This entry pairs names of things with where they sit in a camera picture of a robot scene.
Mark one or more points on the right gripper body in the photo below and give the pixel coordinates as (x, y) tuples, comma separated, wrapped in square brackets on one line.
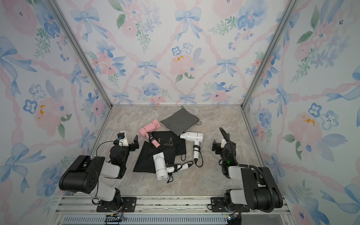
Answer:
[(218, 147)]

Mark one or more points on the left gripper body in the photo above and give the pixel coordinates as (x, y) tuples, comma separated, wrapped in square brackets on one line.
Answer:
[(131, 145)]

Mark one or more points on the white hair dryer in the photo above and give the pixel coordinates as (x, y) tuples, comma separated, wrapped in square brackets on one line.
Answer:
[(196, 138), (164, 172)]

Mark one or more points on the grey drawstring pouch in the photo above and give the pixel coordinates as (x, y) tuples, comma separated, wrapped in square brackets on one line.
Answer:
[(180, 121)]

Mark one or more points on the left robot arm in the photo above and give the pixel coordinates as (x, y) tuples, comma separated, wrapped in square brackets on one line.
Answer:
[(84, 174)]

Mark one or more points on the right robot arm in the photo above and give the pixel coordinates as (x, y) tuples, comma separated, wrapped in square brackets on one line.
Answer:
[(258, 189)]

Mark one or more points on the pink hair dryer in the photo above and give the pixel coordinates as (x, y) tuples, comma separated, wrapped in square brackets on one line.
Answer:
[(147, 130)]

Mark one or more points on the plain black pouch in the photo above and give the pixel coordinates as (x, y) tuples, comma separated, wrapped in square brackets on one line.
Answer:
[(145, 163)]

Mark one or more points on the black pouch with gold logo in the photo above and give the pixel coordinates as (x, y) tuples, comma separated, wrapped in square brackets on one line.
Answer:
[(169, 139)]

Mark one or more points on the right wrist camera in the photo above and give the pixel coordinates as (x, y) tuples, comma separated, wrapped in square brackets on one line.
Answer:
[(223, 143)]

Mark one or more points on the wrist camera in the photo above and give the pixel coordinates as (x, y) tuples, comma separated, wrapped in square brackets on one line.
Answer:
[(223, 143), (122, 138)]

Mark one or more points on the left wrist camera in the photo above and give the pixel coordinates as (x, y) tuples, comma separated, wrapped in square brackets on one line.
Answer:
[(122, 138)]

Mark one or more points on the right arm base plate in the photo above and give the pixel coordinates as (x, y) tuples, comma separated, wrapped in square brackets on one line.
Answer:
[(220, 204)]

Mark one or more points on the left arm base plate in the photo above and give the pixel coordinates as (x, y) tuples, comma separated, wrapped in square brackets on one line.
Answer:
[(123, 204)]

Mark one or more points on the aluminium front rail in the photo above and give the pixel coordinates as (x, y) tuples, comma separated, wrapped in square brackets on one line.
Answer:
[(166, 210)]

